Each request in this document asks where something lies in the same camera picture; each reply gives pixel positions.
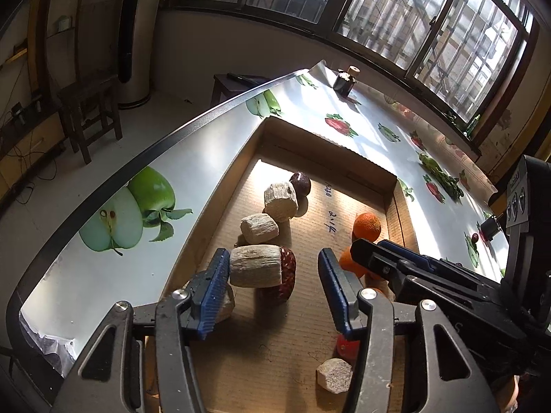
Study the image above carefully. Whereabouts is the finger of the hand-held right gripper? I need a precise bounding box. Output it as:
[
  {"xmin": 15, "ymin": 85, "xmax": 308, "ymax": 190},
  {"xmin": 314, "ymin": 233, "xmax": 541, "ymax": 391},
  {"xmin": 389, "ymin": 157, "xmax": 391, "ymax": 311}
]
[
  {"xmin": 350, "ymin": 238, "xmax": 431, "ymax": 302},
  {"xmin": 378, "ymin": 240, "xmax": 478, "ymax": 287}
]

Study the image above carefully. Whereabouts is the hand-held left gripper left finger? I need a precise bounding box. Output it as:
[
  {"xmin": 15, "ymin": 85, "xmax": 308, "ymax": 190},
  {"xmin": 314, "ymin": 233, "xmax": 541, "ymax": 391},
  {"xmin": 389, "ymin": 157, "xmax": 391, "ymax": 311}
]
[{"xmin": 52, "ymin": 248, "xmax": 232, "ymax": 413}]

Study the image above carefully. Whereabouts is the dark wooden stool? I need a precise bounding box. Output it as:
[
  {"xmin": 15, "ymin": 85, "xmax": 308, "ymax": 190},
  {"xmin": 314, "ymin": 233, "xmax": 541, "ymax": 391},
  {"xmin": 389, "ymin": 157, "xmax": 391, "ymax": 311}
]
[{"xmin": 211, "ymin": 72, "xmax": 276, "ymax": 108}]

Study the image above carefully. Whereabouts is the person's right forearm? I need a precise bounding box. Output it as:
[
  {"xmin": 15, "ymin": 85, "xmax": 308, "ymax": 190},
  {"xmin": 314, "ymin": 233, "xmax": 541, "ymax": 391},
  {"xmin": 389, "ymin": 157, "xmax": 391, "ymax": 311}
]
[{"xmin": 493, "ymin": 374, "xmax": 523, "ymax": 413}]

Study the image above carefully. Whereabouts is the wooden side cabinet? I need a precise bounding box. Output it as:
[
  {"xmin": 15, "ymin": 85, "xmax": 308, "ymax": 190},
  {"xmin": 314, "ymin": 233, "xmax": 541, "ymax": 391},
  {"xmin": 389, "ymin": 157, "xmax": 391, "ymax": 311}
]
[{"xmin": 0, "ymin": 105, "xmax": 67, "ymax": 190}]

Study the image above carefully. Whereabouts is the brown cardboard box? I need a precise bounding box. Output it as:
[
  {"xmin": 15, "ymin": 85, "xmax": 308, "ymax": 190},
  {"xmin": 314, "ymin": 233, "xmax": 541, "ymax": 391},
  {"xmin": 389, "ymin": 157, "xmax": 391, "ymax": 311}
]
[{"xmin": 144, "ymin": 116, "xmax": 422, "ymax": 413}]

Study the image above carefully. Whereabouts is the green leafy vegetable bunch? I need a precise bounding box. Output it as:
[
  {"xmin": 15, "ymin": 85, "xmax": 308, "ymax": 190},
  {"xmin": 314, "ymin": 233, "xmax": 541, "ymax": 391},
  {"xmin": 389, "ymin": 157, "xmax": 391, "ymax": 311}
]
[{"xmin": 417, "ymin": 151, "xmax": 466, "ymax": 201}]

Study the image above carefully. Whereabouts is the white cylindrical floor appliance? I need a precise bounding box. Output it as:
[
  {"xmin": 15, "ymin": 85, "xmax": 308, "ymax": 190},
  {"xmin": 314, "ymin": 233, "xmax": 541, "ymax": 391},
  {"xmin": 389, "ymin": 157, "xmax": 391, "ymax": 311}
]
[{"xmin": 118, "ymin": 0, "xmax": 166, "ymax": 110}]

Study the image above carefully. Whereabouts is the table with dark metal edge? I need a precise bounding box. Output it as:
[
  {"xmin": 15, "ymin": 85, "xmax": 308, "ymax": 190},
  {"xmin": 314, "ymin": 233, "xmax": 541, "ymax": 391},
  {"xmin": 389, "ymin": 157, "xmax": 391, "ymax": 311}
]
[{"xmin": 9, "ymin": 71, "xmax": 304, "ymax": 353}]

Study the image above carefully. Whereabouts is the black small pot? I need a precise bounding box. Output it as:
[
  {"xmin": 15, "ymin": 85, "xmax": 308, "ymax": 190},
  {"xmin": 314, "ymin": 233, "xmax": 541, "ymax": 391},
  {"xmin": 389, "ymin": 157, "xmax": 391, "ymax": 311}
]
[{"xmin": 480, "ymin": 217, "xmax": 502, "ymax": 242}]

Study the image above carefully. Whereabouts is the beige hexagonal sugarcane chunk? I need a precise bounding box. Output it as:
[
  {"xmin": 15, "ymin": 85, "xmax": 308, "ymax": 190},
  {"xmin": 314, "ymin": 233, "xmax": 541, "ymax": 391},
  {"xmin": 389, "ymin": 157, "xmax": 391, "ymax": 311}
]
[
  {"xmin": 213, "ymin": 286, "xmax": 237, "ymax": 323},
  {"xmin": 315, "ymin": 357, "xmax": 354, "ymax": 393}
]

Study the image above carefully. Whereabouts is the red tomato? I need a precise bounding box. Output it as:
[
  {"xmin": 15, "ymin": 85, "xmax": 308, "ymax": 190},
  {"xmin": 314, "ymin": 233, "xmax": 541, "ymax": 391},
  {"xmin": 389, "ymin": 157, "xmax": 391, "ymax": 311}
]
[{"xmin": 336, "ymin": 333, "xmax": 361, "ymax": 361}]

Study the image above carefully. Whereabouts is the white printed tablecloth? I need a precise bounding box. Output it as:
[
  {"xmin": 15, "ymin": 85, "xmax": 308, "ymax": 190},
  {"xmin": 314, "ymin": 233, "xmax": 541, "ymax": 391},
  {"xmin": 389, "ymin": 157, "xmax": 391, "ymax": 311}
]
[{"xmin": 19, "ymin": 61, "xmax": 511, "ymax": 373}]

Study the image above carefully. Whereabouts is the red-brown wrinkled date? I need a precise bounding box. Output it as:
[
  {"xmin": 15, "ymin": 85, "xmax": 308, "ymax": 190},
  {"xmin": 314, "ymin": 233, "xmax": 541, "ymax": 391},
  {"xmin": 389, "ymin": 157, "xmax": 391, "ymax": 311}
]
[{"xmin": 258, "ymin": 246, "xmax": 298, "ymax": 306}]

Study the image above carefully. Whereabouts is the window with metal grille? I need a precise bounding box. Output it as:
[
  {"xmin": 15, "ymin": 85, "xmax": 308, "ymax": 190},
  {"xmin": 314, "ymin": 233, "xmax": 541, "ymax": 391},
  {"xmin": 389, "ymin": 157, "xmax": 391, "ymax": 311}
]
[{"xmin": 172, "ymin": 0, "xmax": 541, "ymax": 138}]

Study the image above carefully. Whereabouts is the black small holder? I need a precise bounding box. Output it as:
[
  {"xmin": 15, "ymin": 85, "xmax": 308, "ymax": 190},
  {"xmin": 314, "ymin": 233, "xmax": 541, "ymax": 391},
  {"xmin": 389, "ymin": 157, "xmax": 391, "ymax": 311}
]
[{"xmin": 333, "ymin": 73, "xmax": 356, "ymax": 95}]

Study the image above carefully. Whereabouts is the brown wooden stool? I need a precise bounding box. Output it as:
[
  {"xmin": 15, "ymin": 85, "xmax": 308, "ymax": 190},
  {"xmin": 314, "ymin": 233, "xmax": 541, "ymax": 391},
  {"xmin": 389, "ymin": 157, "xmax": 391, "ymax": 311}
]
[{"xmin": 58, "ymin": 75, "xmax": 123, "ymax": 164}]

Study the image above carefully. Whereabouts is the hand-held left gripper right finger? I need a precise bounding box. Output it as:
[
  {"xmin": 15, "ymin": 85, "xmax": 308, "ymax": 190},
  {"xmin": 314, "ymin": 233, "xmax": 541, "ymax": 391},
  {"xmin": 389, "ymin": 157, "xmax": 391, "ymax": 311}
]
[{"xmin": 318, "ymin": 247, "xmax": 491, "ymax": 413}]

